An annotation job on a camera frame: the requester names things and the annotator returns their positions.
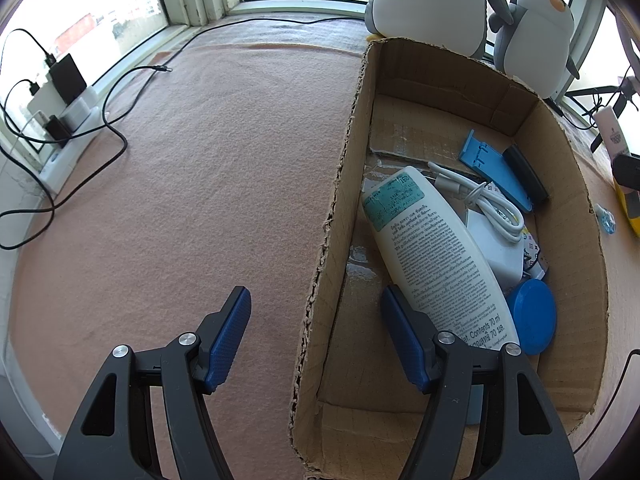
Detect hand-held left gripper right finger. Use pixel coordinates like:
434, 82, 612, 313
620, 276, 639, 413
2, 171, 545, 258
381, 284, 581, 480

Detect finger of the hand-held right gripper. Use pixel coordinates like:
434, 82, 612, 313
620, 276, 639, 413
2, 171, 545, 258
612, 154, 640, 192

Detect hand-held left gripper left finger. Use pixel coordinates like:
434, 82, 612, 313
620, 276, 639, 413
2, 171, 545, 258
52, 286, 252, 480

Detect pink tube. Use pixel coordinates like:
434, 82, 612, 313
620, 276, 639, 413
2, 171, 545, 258
594, 105, 632, 158

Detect cardboard box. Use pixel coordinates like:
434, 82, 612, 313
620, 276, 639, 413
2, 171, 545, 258
287, 36, 610, 476

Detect white blue lotion tube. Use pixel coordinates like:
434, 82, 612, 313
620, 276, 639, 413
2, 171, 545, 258
361, 166, 521, 426

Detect black lipstick tube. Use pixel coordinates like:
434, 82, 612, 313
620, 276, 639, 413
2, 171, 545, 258
502, 144, 550, 206

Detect white charger adapter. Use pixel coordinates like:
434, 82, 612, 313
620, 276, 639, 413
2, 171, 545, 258
465, 207, 525, 291

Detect blue phone stand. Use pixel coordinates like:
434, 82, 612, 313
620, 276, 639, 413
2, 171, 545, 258
459, 129, 535, 213

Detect blue round container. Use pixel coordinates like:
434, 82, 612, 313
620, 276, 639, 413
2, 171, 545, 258
505, 278, 558, 356

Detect white USB cable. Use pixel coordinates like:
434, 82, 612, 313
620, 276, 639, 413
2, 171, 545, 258
427, 161, 526, 246

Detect yellow bowl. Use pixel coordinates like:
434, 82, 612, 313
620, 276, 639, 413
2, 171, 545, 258
614, 182, 640, 238

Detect small clear blue bottle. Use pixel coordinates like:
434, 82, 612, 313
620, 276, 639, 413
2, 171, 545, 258
594, 203, 618, 236

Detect small penguin plush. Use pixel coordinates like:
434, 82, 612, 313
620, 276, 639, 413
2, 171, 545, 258
489, 0, 581, 101

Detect large penguin plush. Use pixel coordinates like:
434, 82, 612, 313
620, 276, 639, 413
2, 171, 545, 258
361, 0, 516, 61

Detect black plug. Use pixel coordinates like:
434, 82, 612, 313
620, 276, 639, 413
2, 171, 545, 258
42, 115, 73, 141

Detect white power strip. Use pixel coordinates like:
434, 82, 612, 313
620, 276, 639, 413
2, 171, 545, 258
27, 87, 101, 191

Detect white plug adapter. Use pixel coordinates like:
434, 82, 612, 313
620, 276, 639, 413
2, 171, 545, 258
27, 82, 66, 116

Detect black power adapter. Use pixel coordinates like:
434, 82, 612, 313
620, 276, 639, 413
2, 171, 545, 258
47, 52, 87, 106

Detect pale checked blanket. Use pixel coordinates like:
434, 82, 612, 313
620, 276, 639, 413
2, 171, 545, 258
190, 12, 371, 56

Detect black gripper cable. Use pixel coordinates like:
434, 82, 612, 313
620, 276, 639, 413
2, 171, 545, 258
572, 347, 640, 461

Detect black cable with free plug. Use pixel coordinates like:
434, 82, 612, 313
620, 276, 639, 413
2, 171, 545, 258
0, 64, 173, 251

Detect black looped cable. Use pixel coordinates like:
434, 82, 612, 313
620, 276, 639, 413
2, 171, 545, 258
0, 29, 53, 126

